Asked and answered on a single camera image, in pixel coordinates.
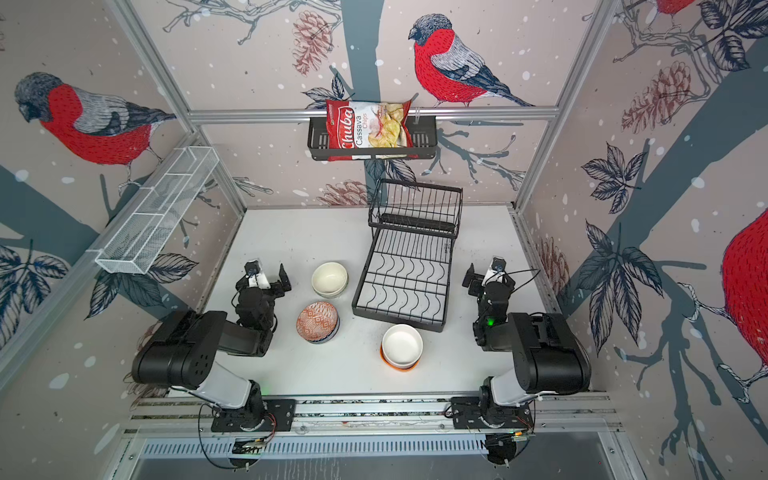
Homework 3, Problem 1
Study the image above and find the white ceramic bowl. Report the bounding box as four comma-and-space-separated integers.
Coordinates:
380, 324, 424, 366

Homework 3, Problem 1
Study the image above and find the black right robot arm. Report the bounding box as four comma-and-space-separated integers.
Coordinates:
462, 257, 591, 411

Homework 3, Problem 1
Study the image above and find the black wall basket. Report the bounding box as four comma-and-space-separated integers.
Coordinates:
307, 117, 438, 161

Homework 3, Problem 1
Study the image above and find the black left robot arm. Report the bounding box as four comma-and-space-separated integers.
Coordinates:
131, 260, 292, 410

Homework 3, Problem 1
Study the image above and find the aluminium mounting rail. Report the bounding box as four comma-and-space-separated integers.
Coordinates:
128, 391, 622, 436

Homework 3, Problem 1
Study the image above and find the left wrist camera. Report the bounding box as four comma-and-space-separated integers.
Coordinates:
244, 259, 270, 290

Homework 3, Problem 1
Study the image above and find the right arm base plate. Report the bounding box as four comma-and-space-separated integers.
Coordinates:
443, 396, 534, 431

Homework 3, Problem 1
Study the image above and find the red patterned bowl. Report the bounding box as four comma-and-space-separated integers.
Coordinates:
296, 301, 341, 344

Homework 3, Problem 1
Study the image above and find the red cassava chips bag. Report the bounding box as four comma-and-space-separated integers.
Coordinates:
326, 100, 413, 150

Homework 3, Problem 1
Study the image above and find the black wire dish rack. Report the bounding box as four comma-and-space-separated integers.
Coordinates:
352, 179, 463, 332

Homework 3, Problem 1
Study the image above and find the orange plastic bowl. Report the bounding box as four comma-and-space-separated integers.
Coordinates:
379, 348, 420, 372

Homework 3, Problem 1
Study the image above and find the cream ceramic bowl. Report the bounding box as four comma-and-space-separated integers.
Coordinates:
311, 262, 349, 299

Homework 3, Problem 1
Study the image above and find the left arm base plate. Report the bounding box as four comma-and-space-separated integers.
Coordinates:
211, 399, 297, 434

